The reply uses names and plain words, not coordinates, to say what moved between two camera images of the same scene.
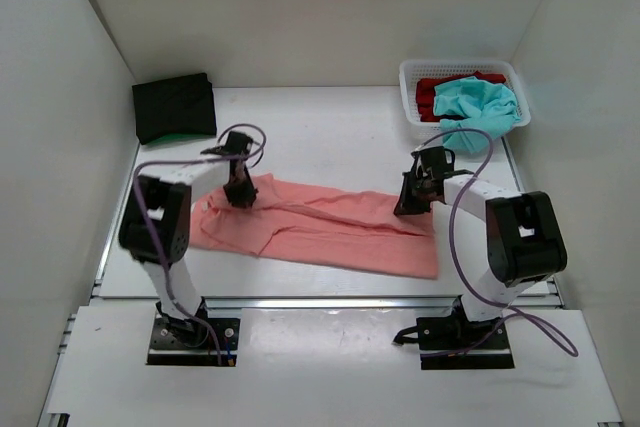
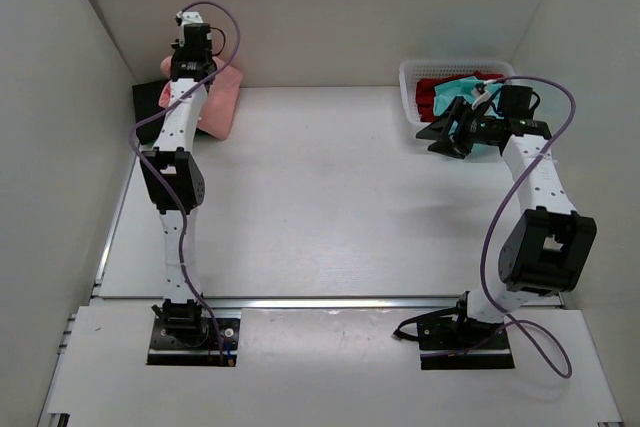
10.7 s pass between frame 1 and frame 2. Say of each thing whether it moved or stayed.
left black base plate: stayed
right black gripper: moved
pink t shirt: moved
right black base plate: stayed
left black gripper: moved
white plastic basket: stayed
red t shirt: stayed
